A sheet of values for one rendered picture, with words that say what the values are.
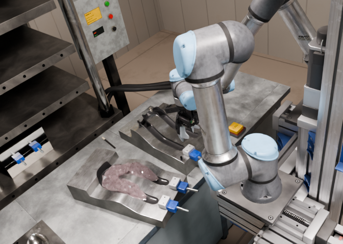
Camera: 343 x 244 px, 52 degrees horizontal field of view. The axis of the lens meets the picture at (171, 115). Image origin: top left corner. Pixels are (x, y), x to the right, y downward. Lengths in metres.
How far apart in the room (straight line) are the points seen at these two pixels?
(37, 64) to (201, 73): 1.18
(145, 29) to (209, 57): 3.87
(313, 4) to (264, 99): 1.68
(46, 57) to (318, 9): 2.53
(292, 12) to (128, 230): 1.14
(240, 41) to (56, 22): 3.17
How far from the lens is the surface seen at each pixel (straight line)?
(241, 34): 1.00
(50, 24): 3.98
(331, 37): 1.04
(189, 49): 0.95
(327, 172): 1.34
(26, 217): 1.89
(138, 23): 4.71
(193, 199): 1.87
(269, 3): 1.40
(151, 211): 1.59
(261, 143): 1.21
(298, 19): 1.56
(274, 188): 1.31
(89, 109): 2.39
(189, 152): 1.70
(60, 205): 1.85
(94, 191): 1.73
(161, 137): 1.85
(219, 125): 1.07
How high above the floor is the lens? 2.11
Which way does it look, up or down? 38 degrees down
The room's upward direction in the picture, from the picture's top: 12 degrees counter-clockwise
